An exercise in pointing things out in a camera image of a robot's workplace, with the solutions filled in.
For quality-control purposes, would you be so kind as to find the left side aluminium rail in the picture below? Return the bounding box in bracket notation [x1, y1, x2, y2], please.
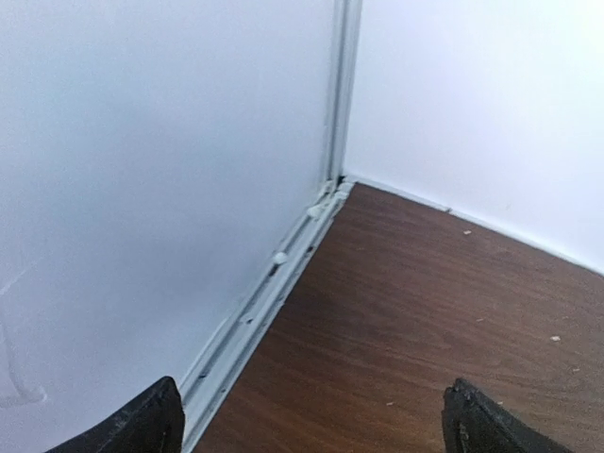
[179, 176, 352, 452]

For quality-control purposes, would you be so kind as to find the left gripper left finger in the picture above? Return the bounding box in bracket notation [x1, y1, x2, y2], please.
[49, 377, 184, 453]

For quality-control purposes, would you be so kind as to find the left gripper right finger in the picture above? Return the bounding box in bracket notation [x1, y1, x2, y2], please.
[442, 377, 569, 453]

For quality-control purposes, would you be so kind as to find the left aluminium frame post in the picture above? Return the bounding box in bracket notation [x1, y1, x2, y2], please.
[323, 0, 363, 192]

